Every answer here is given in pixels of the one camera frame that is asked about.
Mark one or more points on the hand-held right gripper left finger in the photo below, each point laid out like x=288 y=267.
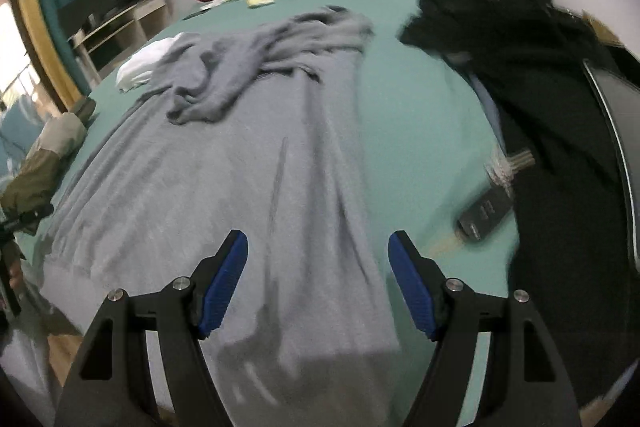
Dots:
x=223 y=279

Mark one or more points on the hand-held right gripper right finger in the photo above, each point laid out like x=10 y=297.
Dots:
x=411 y=279

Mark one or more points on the large grey garment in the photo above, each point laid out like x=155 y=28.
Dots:
x=210 y=187

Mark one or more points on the person's left forearm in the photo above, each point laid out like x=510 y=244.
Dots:
x=42 y=157

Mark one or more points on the pile of black clothes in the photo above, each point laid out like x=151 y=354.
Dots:
x=540 y=107

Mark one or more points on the black remote control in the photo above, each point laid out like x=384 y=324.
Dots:
x=485 y=214

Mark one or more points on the white cloth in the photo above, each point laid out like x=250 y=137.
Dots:
x=142 y=62

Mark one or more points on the black chair back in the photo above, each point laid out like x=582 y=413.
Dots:
x=617 y=147

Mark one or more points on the white shelf unit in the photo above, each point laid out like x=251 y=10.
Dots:
x=117 y=14

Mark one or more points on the white paper item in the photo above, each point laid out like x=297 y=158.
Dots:
x=216 y=2

